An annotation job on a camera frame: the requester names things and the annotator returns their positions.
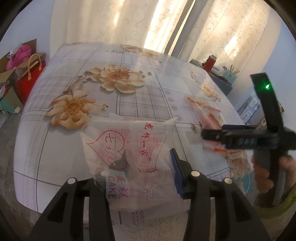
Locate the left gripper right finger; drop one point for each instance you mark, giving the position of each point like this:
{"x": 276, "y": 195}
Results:
{"x": 235, "y": 218}

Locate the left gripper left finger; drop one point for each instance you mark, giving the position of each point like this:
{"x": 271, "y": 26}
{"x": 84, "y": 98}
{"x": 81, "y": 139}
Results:
{"x": 62, "y": 219}

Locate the red orange snack wrapper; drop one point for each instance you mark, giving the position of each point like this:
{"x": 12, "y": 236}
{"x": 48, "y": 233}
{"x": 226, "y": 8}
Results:
{"x": 207, "y": 117}

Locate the clear cake plastic bag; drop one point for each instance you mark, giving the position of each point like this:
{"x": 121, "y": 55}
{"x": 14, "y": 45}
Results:
{"x": 131, "y": 161}

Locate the olive green sleeve forearm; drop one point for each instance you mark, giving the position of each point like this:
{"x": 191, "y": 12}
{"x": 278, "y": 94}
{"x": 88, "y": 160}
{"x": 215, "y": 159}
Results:
{"x": 276, "y": 211}

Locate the blue plastic trash basin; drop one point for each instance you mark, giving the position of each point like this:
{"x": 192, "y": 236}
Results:
{"x": 245, "y": 184}

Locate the person's right hand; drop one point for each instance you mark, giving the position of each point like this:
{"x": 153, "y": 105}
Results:
{"x": 264, "y": 184}

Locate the tissue roll multipack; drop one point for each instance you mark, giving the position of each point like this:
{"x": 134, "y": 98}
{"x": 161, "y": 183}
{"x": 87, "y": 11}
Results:
{"x": 248, "y": 109}

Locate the dark grey cabinet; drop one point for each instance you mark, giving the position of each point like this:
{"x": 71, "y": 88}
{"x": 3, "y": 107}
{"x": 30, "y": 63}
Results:
{"x": 224, "y": 85}

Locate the teal utensil basket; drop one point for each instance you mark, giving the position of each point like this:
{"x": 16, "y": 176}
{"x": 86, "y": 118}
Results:
{"x": 229, "y": 76}

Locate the right lace curtain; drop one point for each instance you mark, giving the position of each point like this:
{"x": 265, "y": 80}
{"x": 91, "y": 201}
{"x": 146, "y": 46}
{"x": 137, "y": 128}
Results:
{"x": 229, "y": 30}

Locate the lace curtain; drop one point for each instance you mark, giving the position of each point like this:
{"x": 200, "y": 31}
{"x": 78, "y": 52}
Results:
{"x": 229, "y": 30}
{"x": 139, "y": 23}

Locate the teal cardboard box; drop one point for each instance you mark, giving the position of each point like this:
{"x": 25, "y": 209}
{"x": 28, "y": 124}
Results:
{"x": 10, "y": 102}

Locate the red gift bag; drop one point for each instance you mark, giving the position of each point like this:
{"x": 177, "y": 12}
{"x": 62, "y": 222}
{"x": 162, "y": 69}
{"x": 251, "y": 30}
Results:
{"x": 27, "y": 74}

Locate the floral tablecloth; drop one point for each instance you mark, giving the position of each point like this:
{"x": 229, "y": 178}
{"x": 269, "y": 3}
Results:
{"x": 46, "y": 156}

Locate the brown cardboard box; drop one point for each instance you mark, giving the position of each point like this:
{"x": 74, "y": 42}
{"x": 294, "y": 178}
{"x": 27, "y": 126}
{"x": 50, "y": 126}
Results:
{"x": 11, "y": 74}

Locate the left lace curtain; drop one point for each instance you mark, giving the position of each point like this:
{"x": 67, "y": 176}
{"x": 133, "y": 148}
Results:
{"x": 139, "y": 23}

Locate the pink plastic bag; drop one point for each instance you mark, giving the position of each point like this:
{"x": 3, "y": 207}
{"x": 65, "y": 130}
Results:
{"x": 17, "y": 56}

